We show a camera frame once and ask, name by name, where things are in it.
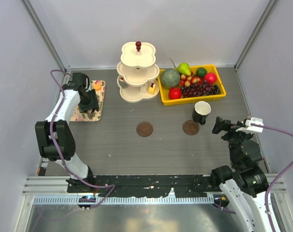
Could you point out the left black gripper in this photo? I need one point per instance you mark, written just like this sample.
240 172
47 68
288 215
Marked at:
94 103

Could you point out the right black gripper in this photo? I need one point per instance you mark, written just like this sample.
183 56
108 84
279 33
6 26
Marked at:
227 125

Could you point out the metal tongs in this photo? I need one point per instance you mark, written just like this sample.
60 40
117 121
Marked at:
90 113

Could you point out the chocolate swirl roll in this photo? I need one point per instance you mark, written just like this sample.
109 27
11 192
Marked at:
124 85

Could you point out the white cake slice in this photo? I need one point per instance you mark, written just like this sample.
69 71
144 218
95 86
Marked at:
144 89

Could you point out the yellow cake slice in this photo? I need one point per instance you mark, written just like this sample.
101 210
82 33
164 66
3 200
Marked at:
152 89

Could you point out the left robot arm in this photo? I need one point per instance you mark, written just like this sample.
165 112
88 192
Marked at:
55 139

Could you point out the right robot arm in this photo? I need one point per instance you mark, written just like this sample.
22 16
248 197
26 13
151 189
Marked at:
243 182

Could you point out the orange macaron upper right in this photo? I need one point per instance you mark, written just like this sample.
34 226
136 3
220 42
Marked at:
97 86

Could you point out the floral dessert tray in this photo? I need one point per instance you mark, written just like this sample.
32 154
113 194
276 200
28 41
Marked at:
77 116

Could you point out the black mug white inside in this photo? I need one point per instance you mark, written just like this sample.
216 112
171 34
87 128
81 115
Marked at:
200 112

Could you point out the right wooden coaster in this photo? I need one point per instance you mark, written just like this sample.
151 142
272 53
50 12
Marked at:
190 127

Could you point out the wooden coaster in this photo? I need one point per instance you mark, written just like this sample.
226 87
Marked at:
144 129
190 127

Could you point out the black grape bunch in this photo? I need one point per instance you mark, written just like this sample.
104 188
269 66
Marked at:
214 90

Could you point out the purple grape bunch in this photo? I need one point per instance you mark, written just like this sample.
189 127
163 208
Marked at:
197 90

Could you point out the pink red apple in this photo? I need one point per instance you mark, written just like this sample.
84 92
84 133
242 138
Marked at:
210 77

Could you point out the cream three-tier stand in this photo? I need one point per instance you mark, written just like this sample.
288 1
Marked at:
137 68

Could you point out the green lime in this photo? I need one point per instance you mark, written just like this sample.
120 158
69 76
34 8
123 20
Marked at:
201 72

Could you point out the red tomato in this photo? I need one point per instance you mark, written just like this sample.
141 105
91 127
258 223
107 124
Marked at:
175 93

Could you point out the left wooden coaster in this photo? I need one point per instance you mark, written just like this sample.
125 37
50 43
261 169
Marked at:
144 129

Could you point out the yellow plastic fruit bin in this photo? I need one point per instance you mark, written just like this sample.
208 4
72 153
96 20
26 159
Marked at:
210 68

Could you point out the green pear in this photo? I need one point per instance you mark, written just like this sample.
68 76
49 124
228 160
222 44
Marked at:
184 68

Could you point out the green melon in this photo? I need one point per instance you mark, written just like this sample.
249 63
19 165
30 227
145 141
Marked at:
170 78

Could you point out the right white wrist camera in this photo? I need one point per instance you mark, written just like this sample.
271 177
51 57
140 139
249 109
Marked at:
250 125

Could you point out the white cable duct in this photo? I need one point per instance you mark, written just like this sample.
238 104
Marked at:
84 200

